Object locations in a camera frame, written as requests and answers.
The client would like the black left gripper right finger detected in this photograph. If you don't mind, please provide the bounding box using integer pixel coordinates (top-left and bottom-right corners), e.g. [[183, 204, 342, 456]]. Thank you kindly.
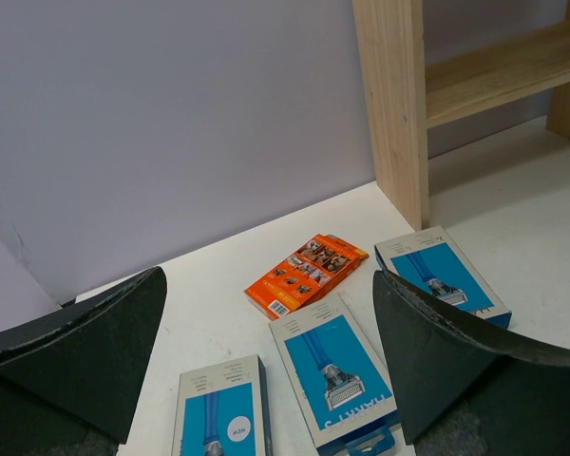
[[372, 271, 570, 455]]

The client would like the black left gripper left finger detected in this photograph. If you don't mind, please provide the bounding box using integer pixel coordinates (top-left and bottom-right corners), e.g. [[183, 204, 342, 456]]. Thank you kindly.
[[0, 267, 167, 455]]

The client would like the harry's razor box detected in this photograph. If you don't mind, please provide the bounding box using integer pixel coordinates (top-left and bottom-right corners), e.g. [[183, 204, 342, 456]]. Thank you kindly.
[[171, 354, 274, 456], [374, 226, 512, 329], [269, 297, 400, 455]]

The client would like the orange styler box back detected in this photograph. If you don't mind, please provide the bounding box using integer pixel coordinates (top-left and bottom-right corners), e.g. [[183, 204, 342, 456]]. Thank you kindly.
[[245, 234, 369, 320]]

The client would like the wooden shelf unit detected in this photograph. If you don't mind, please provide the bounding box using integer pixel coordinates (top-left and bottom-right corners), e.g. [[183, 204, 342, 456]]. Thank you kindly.
[[352, 1, 570, 230]]

